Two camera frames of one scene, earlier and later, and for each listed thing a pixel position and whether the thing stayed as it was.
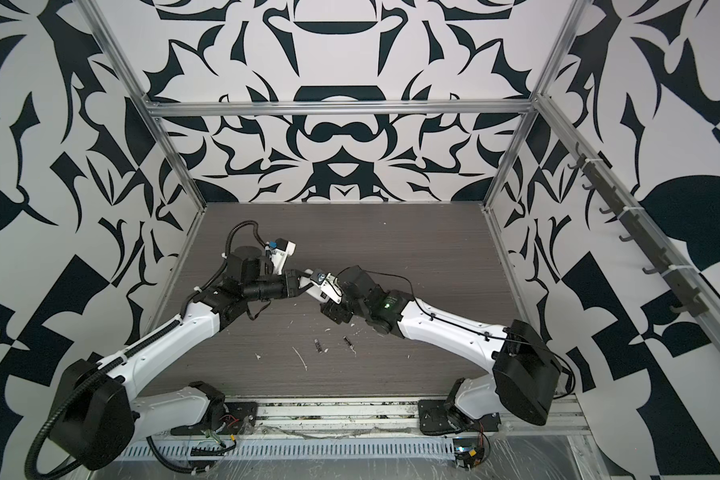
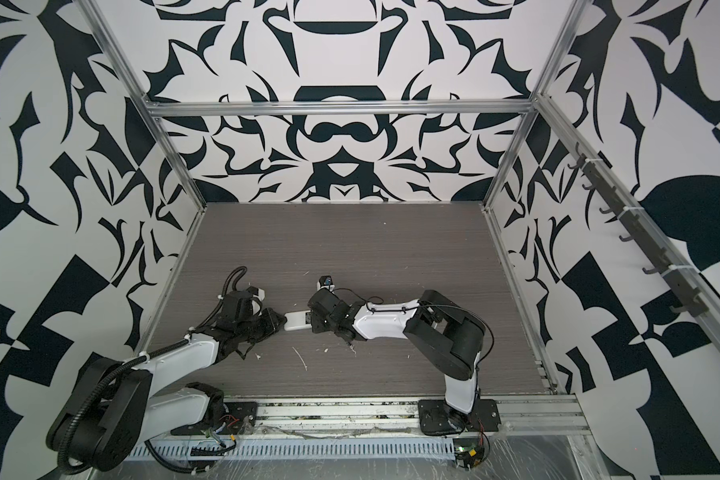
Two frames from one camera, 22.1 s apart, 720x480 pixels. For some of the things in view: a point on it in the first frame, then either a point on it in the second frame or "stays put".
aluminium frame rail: (337, 108) stays put
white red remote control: (312, 289) → (298, 320)
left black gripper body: (273, 286) → (256, 328)
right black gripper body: (343, 311) → (320, 326)
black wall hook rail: (693, 302) stays put
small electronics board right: (471, 451) stays put
